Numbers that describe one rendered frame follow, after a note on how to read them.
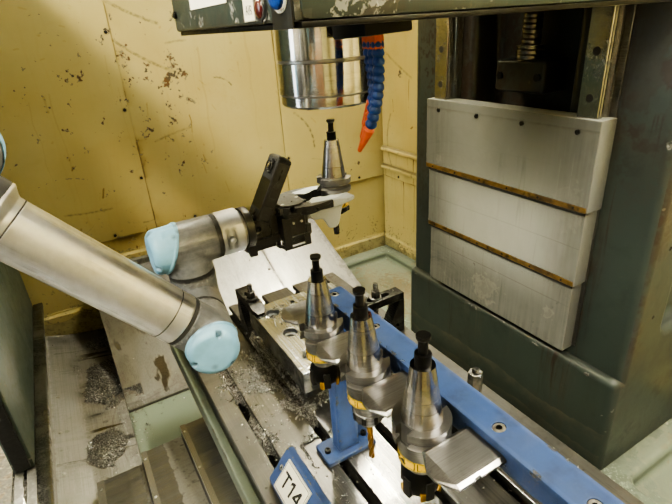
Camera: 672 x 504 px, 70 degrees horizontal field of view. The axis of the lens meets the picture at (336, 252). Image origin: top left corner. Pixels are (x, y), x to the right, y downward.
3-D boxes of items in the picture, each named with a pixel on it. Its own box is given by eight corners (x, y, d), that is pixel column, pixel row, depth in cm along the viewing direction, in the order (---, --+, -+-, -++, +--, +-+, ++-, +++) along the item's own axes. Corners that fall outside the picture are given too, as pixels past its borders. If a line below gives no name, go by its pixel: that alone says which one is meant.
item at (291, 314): (291, 329, 70) (290, 325, 69) (276, 313, 74) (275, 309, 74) (332, 314, 73) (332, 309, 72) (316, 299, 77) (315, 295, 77)
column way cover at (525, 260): (562, 356, 108) (601, 121, 86) (423, 275, 145) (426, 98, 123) (576, 348, 110) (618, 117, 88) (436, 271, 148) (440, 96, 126)
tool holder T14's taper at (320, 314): (342, 323, 67) (339, 281, 64) (313, 333, 66) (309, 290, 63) (327, 309, 71) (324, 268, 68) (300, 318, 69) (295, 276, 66)
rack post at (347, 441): (330, 469, 85) (316, 327, 72) (315, 448, 89) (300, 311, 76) (376, 443, 89) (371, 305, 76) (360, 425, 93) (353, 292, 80)
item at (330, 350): (328, 370, 61) (328, 365, 61) (309, 349, 65) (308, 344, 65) (374, 350, 64) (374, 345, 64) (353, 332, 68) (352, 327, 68)
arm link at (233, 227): (205, 207, 82) (221, 221, 76) (231, 201, 84) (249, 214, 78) (213, 247, 86) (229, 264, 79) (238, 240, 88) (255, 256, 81)
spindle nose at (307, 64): (391, 101, 80) (390, 21, 75) (300, 114, 74) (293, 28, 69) (348, 92, 93) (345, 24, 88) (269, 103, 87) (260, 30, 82)
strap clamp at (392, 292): (360, 348, 115) (357, 293, 109) (353, 341, 118) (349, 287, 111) (404, 329, 121) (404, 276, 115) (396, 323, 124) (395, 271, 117)
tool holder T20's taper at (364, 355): (389, 364, 58) (386, 318, 55) (356, 377, 57) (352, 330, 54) (371, 345, 62) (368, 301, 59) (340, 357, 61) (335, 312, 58)
